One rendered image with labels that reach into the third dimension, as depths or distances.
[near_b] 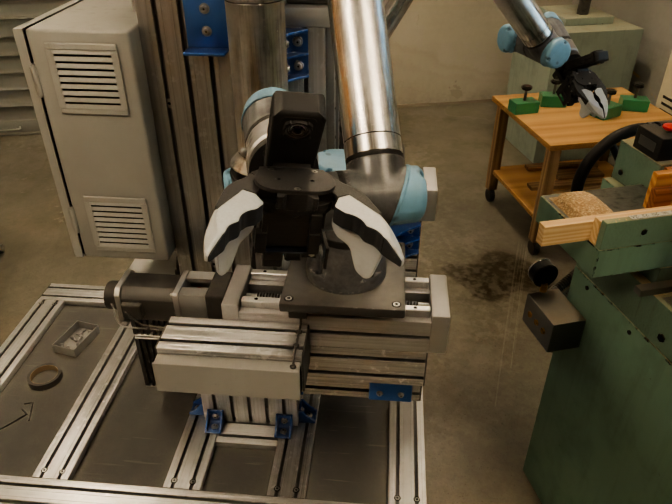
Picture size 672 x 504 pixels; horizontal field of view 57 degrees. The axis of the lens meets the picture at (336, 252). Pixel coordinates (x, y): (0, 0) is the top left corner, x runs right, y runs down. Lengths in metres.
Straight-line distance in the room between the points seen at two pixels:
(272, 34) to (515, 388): 1.54
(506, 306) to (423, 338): 1.32
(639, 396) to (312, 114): 1.02
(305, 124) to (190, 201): 0.80
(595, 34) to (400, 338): 2.60
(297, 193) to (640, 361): 0.95
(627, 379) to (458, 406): 0.79
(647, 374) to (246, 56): 0.94
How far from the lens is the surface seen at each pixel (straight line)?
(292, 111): 0.52
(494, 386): 2.16
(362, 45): 0.83
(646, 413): 1.38
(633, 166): 1.47
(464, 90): 4.44
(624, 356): 1.39
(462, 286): 2.56
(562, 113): 2.89
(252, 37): 0.94
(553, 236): 1.16
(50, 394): 1.95
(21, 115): 4.30
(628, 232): 1.19
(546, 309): 1.48
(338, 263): 1.09
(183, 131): 1.24
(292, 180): 0.55
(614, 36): 3.61
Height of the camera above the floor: 1.50
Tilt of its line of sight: 33 degrees down
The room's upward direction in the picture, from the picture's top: straight up
